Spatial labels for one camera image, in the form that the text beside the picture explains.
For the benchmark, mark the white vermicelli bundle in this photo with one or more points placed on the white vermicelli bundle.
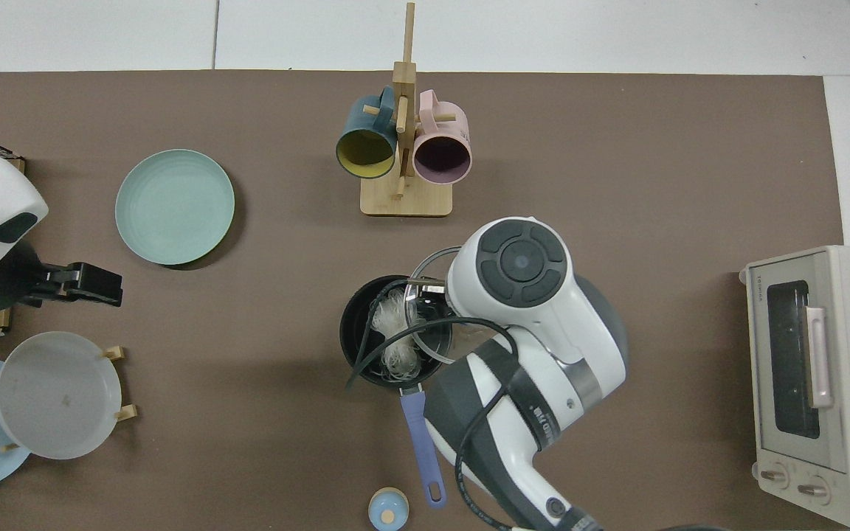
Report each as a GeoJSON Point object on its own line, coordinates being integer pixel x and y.
{"type": "Point", "coordinates": [395, 332]}

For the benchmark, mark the glass lid with blue knob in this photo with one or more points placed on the glass lid with blue knob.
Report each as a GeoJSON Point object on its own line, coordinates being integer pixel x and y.
{"type": "Point", "coordinates": [432, 346]}

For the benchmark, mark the grey round plate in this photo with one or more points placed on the grey round plate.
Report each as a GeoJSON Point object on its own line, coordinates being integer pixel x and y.
{"type": "Point", "coordinates": [56, 398]}

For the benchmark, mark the teal round plate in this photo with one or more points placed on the teal round plate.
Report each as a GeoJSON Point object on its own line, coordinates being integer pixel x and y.
{"type": "Point", "coordinates": [174, 206]}

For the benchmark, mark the wooden plate rack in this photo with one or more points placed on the wooden plate rack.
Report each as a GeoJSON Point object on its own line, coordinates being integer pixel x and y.
{"type": "Point", "coordinates": [128, 413]}

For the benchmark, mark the dark teal cup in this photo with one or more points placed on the dark teal cup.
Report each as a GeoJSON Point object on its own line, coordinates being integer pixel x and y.
{"type": "Point", "coordinates": [366, 147]}

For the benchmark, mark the wooden cup stand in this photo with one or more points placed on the wooden cup stand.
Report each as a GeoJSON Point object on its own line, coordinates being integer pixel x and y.
{"type": "Point", "coordinates": [406, 199]}

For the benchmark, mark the small blue round thing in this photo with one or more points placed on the small blue round thing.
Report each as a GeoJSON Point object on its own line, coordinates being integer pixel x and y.
{"type": "Point", "coordinates": [388, 510]}

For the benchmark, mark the pink cup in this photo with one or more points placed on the pink cup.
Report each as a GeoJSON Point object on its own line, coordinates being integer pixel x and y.
{"type": "Point", "coordinates": [443, 158]}

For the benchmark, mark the brown table cloth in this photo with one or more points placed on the brown table cloth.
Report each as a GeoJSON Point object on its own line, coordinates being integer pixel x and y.
{"type": "Point", "coordinates": [654, 184]}

